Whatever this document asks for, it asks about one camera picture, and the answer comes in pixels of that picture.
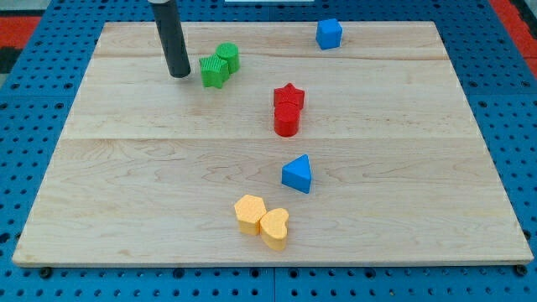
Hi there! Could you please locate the green star block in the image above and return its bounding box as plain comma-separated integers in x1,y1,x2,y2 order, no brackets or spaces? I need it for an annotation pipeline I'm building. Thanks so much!
199,55,230,89

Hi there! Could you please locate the green cylinder block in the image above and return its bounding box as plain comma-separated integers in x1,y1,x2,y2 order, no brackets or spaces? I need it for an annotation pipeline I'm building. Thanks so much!
216,42,240,74

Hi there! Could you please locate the red star block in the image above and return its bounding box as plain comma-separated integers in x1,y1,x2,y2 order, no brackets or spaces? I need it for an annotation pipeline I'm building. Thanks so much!
273,83,305,110

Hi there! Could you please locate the light wooden board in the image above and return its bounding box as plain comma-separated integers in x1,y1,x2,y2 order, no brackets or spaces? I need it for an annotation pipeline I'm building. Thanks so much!
13,22,534,268

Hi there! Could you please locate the blue triangle block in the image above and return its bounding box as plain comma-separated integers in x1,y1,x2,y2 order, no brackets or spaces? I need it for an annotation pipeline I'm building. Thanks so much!
281,154,312,194

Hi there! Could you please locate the red cylinder block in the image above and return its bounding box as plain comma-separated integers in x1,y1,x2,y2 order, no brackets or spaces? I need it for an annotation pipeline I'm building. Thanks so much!
274,102,300,137

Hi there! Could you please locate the yellow hexagon block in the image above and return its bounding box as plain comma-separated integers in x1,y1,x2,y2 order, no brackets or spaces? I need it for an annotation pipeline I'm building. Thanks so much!
234,195,267,236

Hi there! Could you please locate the yellow heart block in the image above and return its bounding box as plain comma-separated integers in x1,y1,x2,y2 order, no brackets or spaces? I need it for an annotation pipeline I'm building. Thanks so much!
260,208,289,251

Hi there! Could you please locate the blue cube block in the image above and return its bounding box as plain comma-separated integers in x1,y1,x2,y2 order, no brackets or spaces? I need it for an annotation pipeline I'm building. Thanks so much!
315,18,343,50

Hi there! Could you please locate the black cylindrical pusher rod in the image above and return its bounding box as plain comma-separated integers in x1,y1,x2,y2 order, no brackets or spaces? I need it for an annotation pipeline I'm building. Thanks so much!
149,0,190,78

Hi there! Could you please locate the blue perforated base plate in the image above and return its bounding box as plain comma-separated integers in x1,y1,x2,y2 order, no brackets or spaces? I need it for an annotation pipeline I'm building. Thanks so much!
1,1,536,301

